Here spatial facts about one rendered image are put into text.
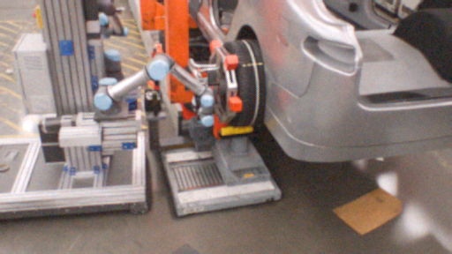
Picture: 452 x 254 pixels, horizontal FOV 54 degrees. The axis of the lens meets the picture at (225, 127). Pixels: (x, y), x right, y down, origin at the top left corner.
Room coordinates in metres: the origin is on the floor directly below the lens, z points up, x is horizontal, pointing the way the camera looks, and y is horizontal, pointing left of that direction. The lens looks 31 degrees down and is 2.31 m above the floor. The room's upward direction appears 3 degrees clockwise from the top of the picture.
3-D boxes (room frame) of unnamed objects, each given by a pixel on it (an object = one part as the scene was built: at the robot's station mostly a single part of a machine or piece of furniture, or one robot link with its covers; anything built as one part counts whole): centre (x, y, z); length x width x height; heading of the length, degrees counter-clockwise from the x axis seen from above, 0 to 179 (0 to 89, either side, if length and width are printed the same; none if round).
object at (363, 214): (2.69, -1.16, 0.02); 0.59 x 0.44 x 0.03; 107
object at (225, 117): (3.08, 0.04, 0.85); 0.54 x 0.07 x 0.54; 17
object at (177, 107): (4.66, 0.76, 0.28); 2.47 x 0.09 x 0.22; 17
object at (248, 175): (3.09, -0.13, 0.13); 0.50 x 0.36 x 0.10; 17
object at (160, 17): (5.39, 0.68, 0.69); 0.52 x 0.17 x 0.35; 107
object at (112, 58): (3.16, 0.89, 0.98); 0.13 x 0.12 x 0.14; 86
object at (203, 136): (3.34, 0.10, 0.26); 0.42 x 0.18 x 0.35; 107
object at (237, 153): (3.13, -0.12, 0.32); 0.40 x 0.30 x 0.28; 17
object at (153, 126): (3.48, 0.66, 0.21); 0.10 x 0.10 x 0.42; 17
